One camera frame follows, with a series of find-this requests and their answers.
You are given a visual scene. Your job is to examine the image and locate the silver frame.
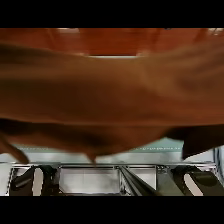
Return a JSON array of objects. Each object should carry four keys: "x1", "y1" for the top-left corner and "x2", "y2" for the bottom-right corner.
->
[{"x1": 0, "y1": 161, "x2": 224, "y2": 197}]

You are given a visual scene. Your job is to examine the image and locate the brown T-shirt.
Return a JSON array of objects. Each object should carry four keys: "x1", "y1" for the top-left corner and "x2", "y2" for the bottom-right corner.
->
[{"x1": 0, "y1": 28, "x2": 224, "y2": 165}]

